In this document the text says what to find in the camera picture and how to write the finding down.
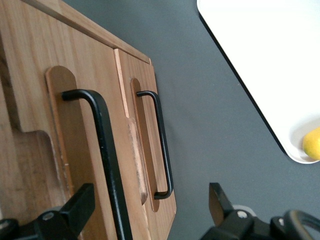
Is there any wooden drawer with notch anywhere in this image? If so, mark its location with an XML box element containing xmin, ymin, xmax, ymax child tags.
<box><xmin>113</xmin><ymin>48</ymin><xmax>178</xmax><ymax>240</ymax></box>
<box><xmin>0</xmin><ymin>0</ymin><xmax>151</xmax><ymax>240</ymax></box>

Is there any yellow lemon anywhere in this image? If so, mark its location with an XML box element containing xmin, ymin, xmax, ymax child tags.
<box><xmin>302</xmin><ymin>126</ymin><xmax>320</xmax><ymax>161</ymax></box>

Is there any black metal drawer handle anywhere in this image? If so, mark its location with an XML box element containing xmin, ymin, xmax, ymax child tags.
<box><xmin>61</xmin><ymin>89</ymin><xmax>133</xmax><ymax>240</ymax></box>
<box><xmin>136</xmin><ymin>90</ymin><xmax>175</xmax><ymax>201</ymax></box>

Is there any wooden drawer cabinet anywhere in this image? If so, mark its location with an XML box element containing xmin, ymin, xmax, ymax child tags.
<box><xmin>0</xmin><ymin>0</ymin><xmax>153</xmax><ymax>240</ymax></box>

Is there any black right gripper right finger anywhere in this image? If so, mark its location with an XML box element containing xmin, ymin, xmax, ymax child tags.
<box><xmin>199</xmin><ymin>182</ymin><xmax>287</xmax><ymax>240</ymax></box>

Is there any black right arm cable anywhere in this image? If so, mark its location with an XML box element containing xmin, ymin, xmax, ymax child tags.
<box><xmin>282</xmin><ymin>209</ymin><xmax>320</xmax><ymax>240</ymax></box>

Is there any beige plastic tray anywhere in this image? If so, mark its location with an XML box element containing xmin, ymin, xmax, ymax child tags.
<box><xmin>196</xmin><ymin>0</ymin><xmax>320</xmax><ymax>165</ymax></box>

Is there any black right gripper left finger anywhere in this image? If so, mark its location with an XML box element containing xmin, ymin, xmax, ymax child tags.
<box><xmin>0</xmin><ymin>183</ymin><xmax>96</xmax><ymax>240</ymax></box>

